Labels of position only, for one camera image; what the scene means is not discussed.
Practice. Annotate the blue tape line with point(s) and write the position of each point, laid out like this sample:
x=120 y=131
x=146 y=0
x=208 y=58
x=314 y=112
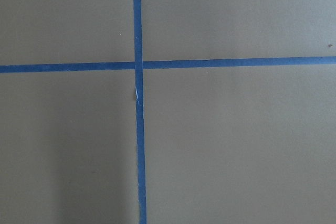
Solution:
x=140 y=142
x=236 y=62

